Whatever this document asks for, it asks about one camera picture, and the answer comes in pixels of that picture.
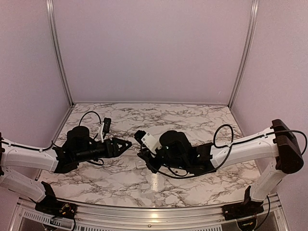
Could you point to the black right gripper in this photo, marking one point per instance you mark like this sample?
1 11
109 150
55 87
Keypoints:
154 167

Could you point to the aluminium frame post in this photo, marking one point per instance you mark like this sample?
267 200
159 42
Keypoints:
247 47
57 51

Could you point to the front aluminium rail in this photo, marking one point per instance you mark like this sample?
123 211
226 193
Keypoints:
118 218

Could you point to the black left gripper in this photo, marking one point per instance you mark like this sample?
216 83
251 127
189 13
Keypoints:
112 149

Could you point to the white remote control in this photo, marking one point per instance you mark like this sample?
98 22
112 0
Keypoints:
140 165

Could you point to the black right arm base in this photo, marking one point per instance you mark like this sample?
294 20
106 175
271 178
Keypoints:
243 209

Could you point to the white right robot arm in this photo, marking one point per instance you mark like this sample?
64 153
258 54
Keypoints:
173 151

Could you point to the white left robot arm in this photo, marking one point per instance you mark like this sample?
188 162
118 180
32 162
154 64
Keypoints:
79 147

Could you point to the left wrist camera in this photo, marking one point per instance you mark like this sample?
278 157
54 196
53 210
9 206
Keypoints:
106 125

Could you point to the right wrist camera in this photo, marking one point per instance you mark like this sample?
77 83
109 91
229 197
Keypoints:
149 141

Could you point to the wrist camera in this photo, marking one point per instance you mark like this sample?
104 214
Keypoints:
106 125
149 141

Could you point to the left aluminium frame post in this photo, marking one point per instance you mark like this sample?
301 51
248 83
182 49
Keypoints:
57 51

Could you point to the right aluminium frame post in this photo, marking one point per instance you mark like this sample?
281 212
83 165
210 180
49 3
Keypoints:
247 47

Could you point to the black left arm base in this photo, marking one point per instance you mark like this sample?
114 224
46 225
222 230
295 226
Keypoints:
52 206

